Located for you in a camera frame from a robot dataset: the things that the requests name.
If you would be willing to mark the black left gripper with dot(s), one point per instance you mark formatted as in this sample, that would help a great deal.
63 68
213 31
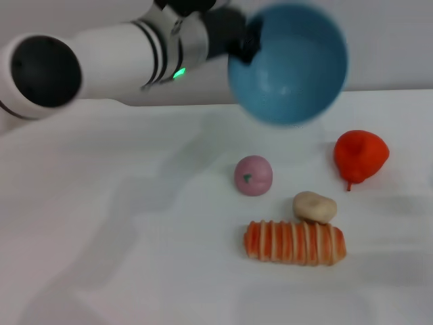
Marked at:
226 30

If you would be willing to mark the blue bowl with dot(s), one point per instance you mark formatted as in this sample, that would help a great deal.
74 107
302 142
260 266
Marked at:
291 74

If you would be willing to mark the beige egg yolk pastry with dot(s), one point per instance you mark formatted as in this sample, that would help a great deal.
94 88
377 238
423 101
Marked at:
314 207

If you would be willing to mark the orange striped bread loaf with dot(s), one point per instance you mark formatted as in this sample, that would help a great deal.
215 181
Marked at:
294 243

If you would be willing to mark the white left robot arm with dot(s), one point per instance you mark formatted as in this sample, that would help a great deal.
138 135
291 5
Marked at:
101 61

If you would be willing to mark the pink round fruit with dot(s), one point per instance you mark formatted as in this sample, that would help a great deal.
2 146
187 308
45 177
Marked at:
253 176

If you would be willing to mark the red pear toy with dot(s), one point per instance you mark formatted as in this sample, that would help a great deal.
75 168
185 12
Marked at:
360 155

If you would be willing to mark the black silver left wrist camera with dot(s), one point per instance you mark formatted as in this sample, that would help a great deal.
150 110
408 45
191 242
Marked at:
189 5

